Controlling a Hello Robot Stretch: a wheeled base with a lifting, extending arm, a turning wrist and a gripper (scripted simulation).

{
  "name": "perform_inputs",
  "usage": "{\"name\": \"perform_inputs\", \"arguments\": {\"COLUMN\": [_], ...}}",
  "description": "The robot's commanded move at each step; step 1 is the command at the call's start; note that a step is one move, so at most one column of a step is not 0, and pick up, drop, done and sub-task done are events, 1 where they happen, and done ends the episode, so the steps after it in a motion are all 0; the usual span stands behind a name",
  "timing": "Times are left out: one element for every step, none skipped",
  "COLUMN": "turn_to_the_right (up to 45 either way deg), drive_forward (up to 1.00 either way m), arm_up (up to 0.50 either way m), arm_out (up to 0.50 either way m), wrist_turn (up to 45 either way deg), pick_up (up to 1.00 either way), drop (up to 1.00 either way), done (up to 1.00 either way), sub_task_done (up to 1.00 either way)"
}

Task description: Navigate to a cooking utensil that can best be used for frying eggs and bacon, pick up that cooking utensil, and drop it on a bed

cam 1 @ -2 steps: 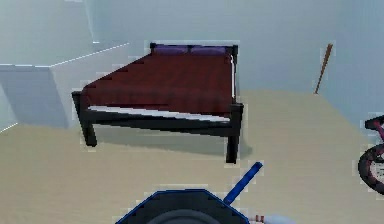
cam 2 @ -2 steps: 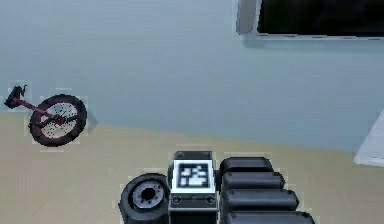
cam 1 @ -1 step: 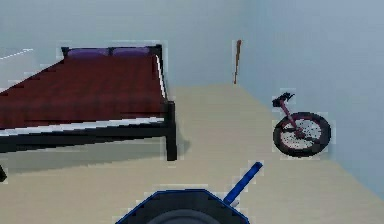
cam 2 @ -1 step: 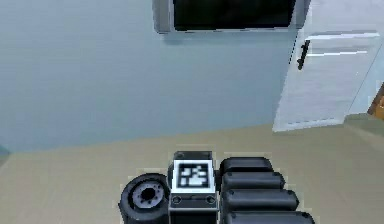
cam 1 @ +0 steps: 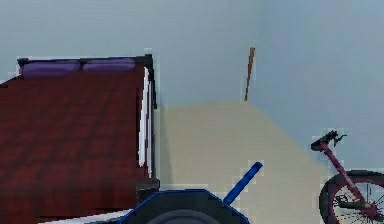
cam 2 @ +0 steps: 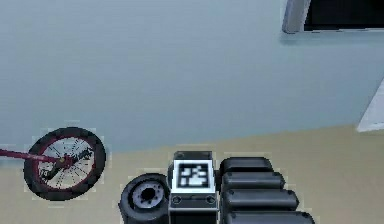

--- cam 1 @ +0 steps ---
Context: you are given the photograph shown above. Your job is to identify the brown baseball bat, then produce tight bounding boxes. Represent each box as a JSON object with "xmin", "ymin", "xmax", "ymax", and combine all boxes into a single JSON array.
[{"xmin": 243, "ymin": 46, "xmax": 256, "ymax": 102}]

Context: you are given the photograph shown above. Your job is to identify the bed with red blanket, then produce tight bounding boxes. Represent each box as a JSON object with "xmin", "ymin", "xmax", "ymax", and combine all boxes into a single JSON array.
[{"xmin": 0, "ymin": 54, "xmax": 161, "ymax": 224}]

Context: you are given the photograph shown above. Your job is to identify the purple pillow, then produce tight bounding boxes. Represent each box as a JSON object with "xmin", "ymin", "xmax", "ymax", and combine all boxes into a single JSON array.
[
  {"xmin": 20, "ymin": 61, "xmax": 82, "ymax": 78},
  {"xmin": 81, "ymin": 58, "xmax": 136, "ymax": 73}
]

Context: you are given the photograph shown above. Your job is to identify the maroon bicycle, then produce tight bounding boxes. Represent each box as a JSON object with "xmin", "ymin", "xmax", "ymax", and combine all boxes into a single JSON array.
[{"xmin": 310, "ymin": 130, "xmax": 384, "ymax": 224}]

